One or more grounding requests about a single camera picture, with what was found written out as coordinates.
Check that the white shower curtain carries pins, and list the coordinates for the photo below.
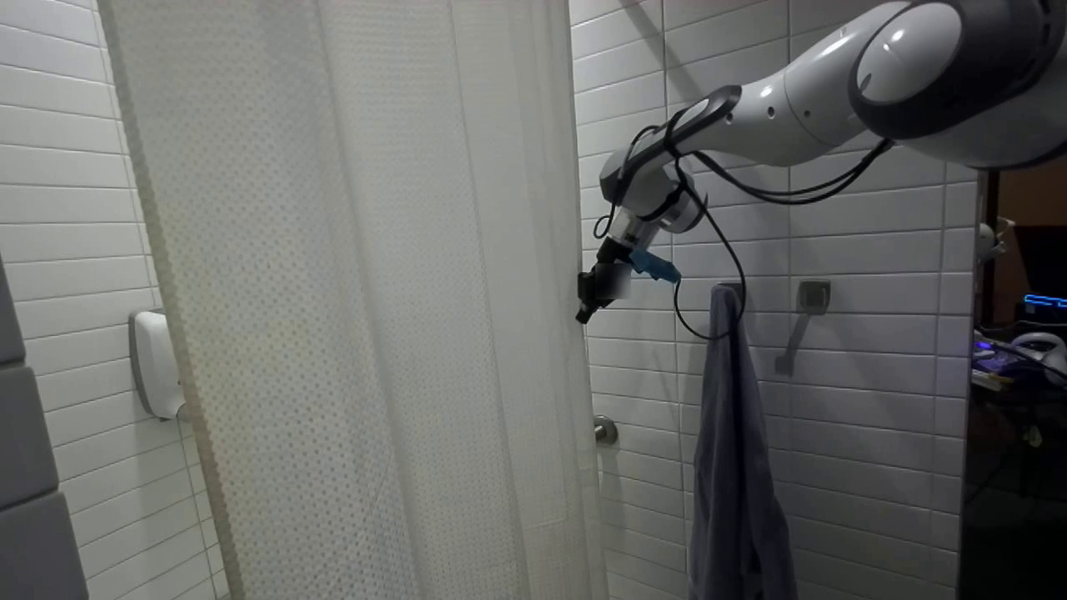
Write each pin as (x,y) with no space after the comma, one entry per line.
(366,224)

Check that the white soap dispenser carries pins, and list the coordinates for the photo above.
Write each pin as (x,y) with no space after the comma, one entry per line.
(153,365)

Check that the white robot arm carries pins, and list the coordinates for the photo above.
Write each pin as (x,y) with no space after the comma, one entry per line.
(965,83)

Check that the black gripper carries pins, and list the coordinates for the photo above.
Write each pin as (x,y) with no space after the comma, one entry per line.
(606,282)

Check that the blue hanging towel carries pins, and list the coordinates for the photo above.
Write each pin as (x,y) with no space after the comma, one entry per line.
(738,536)

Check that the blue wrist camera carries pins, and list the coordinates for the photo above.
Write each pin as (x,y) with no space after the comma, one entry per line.
(653,269)

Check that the chrome shower valve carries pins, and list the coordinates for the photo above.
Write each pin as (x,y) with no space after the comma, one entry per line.
(606,433)

